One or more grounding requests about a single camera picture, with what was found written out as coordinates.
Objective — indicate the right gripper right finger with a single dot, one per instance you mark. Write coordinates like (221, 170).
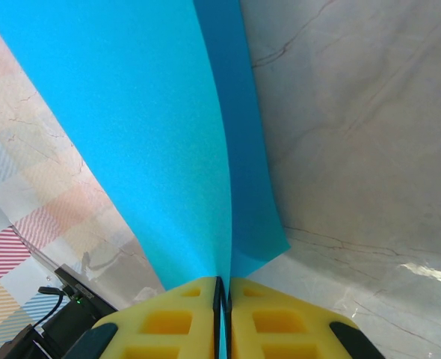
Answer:
(280, 321)

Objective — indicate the blue paper sheet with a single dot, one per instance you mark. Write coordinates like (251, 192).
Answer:
(149, 112)

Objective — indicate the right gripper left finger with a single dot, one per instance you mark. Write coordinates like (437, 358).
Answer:
(160, 321)

